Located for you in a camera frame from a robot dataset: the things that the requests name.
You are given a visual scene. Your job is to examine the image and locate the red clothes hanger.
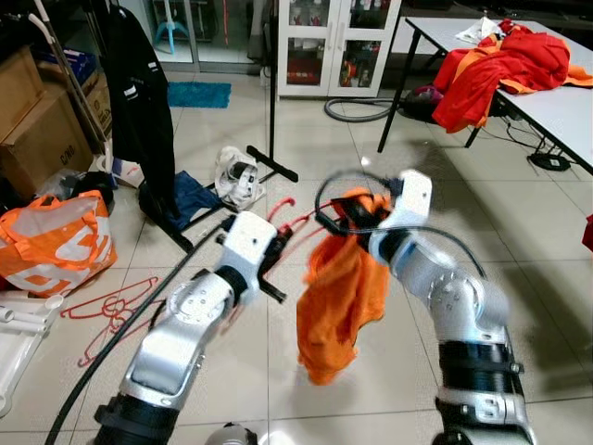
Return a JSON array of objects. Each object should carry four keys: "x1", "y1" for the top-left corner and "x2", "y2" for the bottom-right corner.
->
[
  {"x1": 60, "y1": 275, "x2": 160, "y2": 321},
  {"x1": 269, "y1": 197, "x2": 334, "y2": 270},
  {"x1": 79, "y1": 311, "x2": 140, "y2": 367}
]

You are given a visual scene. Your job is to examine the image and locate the orange shirt black lines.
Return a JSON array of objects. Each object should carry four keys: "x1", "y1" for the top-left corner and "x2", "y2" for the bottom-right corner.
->
[{"x1": 296, "y1": 188, "x2": 395, "y2": 386}]

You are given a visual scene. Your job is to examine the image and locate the white plastic bag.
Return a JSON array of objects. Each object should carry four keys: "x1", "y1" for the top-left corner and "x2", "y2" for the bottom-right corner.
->
[{"x1": 213, "y1": 146, "x2": 268, "y2": 211}]

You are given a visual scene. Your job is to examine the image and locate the black rack foot bar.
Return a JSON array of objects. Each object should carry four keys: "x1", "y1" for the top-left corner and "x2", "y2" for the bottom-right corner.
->
[
  {"x1": 139, "y1": 190, "x2": 197, "y2": 253},
  {"x1": 246, "y1": 146, "x2": 300, "y2": 184}
]

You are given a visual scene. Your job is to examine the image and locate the dark blue cloth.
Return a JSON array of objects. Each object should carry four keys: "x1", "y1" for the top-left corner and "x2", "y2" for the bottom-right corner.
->
[{"x1": 167, "y1": 170, "x2": 223, "y2": 231}]

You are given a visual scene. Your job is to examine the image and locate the white glass door cabinet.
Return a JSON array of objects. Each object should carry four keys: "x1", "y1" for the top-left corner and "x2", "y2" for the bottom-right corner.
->
[{"x1": 276, "y1": 0, "x2": 404, "y2": 99}]

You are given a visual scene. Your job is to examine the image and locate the teal floor mat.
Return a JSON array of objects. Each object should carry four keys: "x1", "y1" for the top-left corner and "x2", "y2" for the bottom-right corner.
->
[{"x1": 167, "y1": 82, "x2": 233, "y2": 109}]

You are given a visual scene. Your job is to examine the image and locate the black round antenna device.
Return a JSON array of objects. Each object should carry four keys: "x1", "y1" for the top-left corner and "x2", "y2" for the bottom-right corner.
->
[{"x1": 528, "y1": 151, "x2": 573, "y2": 174}]

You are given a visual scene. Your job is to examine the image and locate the red garment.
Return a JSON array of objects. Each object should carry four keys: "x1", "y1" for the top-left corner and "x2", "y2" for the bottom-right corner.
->
[{"x1": 431, "y1": 20, "x2": 571, "y2": 134}]

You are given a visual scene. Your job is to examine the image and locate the black jacket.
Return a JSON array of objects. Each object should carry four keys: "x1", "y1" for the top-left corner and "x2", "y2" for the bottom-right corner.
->
[{"x1": 97, "y1": 5, "x2": 177, "y2": 223}]

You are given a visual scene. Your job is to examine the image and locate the white table black legs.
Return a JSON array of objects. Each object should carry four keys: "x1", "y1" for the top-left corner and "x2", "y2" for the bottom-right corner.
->
[{"x1": 378, "y1": 17, "x2": 593, "y2": 172}]

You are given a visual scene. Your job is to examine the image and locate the orange and white bag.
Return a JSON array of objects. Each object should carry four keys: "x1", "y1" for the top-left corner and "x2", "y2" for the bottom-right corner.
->
[{"x1": 0, "y1": 190, "x2": 119, "y2": 298}]

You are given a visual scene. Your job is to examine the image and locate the orange garment black trim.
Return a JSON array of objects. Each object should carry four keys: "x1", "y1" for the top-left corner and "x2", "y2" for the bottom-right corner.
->
[{"x1": 443, "y1": 37, "x2": 593, "y2": 98}]

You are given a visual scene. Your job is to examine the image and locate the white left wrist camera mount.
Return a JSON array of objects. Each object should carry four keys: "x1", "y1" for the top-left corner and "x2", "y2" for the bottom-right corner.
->
[{"x1": 222, "y1": 211, "x2": 279, "y2": 279}]

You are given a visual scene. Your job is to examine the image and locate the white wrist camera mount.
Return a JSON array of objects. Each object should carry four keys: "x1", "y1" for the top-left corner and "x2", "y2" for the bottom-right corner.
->
[
  {"x1": 375, "y1": 170, "x2": 434, "y2": 242},
  {"x1": 222, "y1": 211, "x2": 279, "y2": 279}
]

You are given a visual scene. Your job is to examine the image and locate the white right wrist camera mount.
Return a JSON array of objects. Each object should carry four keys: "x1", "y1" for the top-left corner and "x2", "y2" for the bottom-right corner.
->
[{"x1": 375, "y1": 170, "x2": 434, "y2": 242}]

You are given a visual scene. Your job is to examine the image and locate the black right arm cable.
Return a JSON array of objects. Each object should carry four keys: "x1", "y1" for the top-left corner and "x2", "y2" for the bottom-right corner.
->
[{"x1": 313, "y1": 169, "x2": 487, "y2": 279}]

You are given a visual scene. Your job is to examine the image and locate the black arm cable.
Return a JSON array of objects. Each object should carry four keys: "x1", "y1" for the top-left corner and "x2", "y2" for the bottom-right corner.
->
[
  {"x1": 44, "y1": 218, "x2": 233, "y2": 445},
  {"x1": 313, "y1": 169, "x2": 487, "y2": 279}
]

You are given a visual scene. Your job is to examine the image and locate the grey vacuum hose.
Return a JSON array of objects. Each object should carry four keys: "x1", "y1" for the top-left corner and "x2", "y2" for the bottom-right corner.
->
[{"x1": 322, "y1": 95, "x2": 404, "y2": 123}]

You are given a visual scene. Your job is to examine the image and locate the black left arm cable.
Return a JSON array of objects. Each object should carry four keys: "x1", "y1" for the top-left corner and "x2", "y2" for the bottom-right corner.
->
[{"x1": 44, "y1": 218, "x2": 233, "y2": 445}]

